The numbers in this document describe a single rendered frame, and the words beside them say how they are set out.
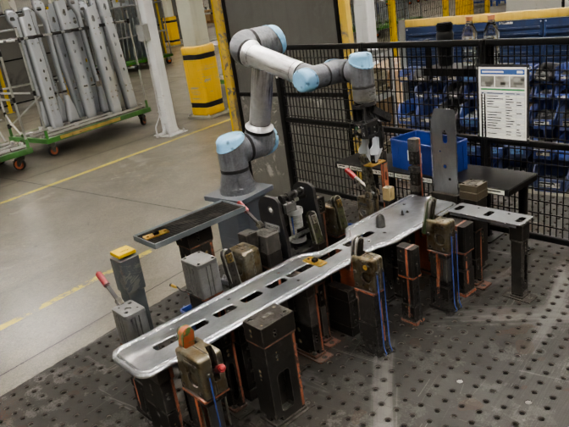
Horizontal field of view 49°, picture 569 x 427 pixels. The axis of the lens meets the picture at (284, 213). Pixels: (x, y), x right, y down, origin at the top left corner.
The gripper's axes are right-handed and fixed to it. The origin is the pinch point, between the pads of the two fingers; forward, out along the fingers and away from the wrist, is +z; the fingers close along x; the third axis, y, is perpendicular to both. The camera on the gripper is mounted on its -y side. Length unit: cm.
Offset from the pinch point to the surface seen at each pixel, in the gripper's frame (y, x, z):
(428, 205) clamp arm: -6.4, 15.9, 17.7
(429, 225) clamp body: -5.4, 16.3, 24.8
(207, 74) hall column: -457, -636, 63
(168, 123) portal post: -350, -612, 110
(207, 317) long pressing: 74, -10, 26
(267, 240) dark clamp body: 35.6, -20.9, 19.9
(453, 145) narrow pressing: -41.4, 6.8, 7.4
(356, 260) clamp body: 29.2, 11.0, 23.5
